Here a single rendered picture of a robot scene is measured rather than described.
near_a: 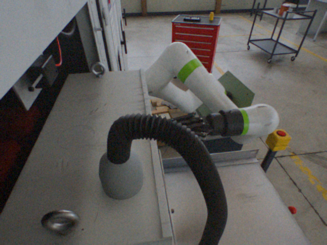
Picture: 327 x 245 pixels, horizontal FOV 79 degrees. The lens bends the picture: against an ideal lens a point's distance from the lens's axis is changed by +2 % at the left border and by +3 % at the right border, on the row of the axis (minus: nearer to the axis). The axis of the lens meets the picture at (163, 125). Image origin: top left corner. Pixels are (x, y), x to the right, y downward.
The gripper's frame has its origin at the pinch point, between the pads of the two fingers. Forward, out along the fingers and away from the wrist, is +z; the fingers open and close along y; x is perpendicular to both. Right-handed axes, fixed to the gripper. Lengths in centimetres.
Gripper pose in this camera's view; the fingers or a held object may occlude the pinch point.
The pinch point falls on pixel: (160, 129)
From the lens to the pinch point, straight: 63.9
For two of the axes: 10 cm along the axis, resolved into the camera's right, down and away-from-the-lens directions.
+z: -9.9, 1.0, -1.2
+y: -1.5, -6.4, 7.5
